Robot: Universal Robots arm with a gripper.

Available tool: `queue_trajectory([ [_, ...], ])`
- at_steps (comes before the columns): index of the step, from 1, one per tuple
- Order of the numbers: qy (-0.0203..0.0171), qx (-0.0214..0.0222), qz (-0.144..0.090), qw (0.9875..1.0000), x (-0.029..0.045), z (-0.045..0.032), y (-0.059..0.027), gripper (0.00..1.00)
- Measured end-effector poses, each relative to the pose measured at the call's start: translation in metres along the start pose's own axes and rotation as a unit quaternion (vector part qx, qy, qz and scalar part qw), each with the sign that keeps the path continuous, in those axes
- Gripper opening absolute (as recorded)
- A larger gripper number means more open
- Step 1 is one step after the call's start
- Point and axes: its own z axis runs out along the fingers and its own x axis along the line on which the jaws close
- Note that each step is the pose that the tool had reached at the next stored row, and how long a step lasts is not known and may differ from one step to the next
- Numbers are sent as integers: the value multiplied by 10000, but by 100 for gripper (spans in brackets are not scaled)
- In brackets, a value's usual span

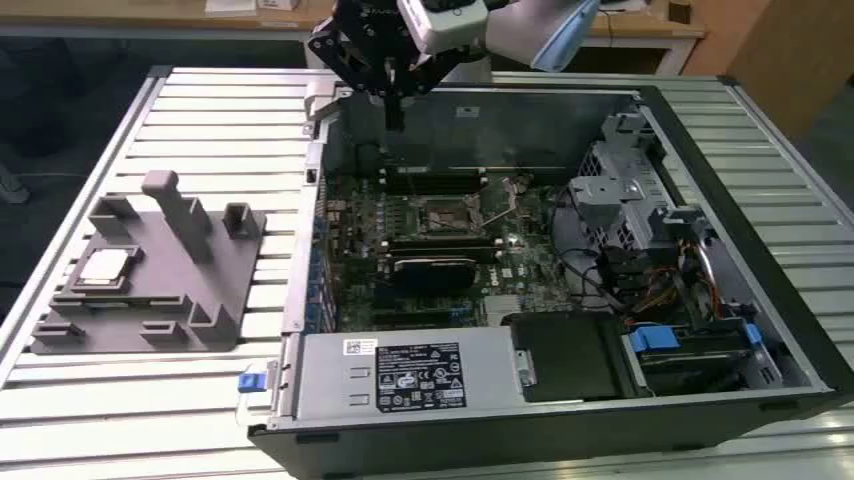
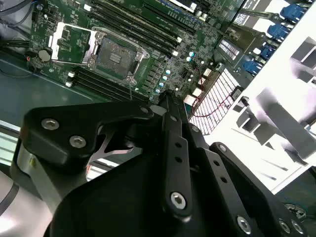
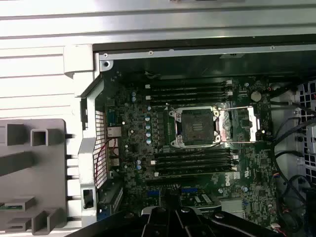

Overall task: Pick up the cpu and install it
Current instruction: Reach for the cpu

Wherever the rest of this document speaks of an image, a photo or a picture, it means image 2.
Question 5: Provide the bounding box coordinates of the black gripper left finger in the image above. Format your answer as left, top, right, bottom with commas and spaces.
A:
21, 92, 195, 220

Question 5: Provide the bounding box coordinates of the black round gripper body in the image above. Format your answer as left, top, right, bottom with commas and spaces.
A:
51, 118, 235, 237

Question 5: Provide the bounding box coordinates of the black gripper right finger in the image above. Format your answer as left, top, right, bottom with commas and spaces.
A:
176, 94, 314, 237

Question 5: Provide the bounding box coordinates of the metal socket cover frame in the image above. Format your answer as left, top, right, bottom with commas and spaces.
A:
48, 21, 100, 68

